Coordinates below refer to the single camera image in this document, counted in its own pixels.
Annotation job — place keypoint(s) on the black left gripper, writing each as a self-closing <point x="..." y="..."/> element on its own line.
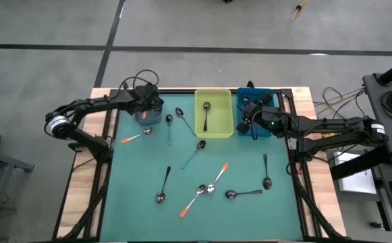
<point x="146" y="98"/>

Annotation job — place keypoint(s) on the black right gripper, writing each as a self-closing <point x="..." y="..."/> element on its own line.
<point x="266" y="118"/>

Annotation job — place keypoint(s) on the black metal spoon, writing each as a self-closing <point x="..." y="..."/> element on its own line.
<point x="267" y="183"/>
<point x="230" y="194"/>
<point x="160" y="197"/>
<point x="206" y="106"/>

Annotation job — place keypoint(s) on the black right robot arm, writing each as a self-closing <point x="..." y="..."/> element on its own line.
<point x="327" y="125"/>

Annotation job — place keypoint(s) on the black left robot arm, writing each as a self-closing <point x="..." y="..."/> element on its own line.
<point x="91" y="103"/>

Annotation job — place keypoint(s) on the blue plastic bin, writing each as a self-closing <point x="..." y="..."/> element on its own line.
<point x="249" y="91"/>

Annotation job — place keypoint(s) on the white label plate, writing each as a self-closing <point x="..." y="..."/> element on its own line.
<point x="291" y="144"/>

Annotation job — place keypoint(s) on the yellow-green plastic bin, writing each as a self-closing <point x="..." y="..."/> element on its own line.
<point x="221" y="118"/>

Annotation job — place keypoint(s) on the black stand bar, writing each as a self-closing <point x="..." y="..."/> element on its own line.
<point x="357" y="163"/>

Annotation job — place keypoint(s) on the grey equipment cart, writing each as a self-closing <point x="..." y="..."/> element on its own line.
<point x="374" y="101"/>

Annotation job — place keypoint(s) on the white box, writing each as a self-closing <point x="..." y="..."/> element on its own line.
<point x="357" y="179"/>

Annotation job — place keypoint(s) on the grey side table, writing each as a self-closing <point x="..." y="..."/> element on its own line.
<point x="6" y="158"/>

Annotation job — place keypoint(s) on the small black floor object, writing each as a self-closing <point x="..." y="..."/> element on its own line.
<point x="377" y="225"/>

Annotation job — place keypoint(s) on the black frame clamp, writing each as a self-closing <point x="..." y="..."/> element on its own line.
<point x="249" y="84"/>
<point x="125" y="85"/>

